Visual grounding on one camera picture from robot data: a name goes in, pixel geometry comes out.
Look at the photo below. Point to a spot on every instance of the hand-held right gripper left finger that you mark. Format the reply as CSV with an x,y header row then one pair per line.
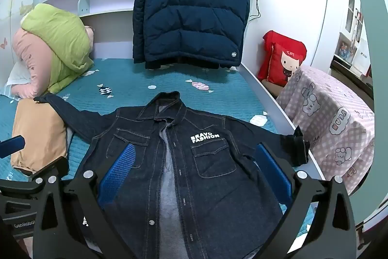
x,y
119,174

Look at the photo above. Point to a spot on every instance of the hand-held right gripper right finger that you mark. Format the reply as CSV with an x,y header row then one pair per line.
x,y
272,171

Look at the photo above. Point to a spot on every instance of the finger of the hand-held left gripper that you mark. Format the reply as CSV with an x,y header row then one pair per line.
x,y
10,147
51,168

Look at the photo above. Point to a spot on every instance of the dark denim jacket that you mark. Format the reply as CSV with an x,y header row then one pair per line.
x,y
212,186

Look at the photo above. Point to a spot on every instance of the tan folded cloth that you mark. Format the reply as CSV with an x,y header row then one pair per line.
x,y
36,131

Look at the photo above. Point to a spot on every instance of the grey folded cloth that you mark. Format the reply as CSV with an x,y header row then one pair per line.
x,y
69,140

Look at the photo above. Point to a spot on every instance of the white pillow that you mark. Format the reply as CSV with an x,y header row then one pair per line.
x,y
16,77

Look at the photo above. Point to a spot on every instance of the pink checked cloth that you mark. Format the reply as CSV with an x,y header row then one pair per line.
x,y
327,113

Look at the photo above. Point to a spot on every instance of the brown chair seat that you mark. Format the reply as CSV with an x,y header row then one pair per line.
x,y
268,86

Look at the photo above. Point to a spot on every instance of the pink quilt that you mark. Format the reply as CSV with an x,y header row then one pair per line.
x,y
27,58

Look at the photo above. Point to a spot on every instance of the teal quilted bedspread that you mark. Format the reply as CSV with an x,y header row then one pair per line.
x,y
136,80

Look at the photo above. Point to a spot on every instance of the red cat cushion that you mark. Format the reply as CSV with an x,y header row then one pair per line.
x,y
275,58

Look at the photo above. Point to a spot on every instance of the green quilt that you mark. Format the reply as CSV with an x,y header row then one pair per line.
x,y
57,34

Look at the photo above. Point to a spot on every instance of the white paper bag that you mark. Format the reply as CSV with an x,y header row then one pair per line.
x,y
362,57

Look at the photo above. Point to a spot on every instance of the white glass-door cabinet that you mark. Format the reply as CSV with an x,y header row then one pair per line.
x,y
341,19

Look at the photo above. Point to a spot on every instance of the navy and yellow puffer jacket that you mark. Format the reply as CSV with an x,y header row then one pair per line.
x,y
188,19

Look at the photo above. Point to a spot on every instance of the white bed frame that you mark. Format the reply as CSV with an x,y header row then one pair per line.
x,y
272,104

